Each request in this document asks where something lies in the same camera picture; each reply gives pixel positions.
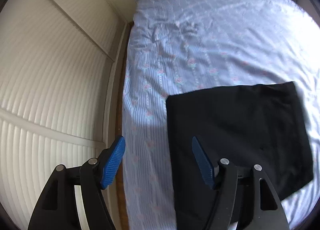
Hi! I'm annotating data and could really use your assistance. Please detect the black dress pants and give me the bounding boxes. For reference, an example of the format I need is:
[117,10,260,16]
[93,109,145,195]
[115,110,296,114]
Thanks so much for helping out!
[166,82,313,229]

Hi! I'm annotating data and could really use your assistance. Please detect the blue floral striped bed sheet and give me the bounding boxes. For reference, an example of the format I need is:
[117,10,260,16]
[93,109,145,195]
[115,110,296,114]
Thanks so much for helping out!
[122,0,319,229]

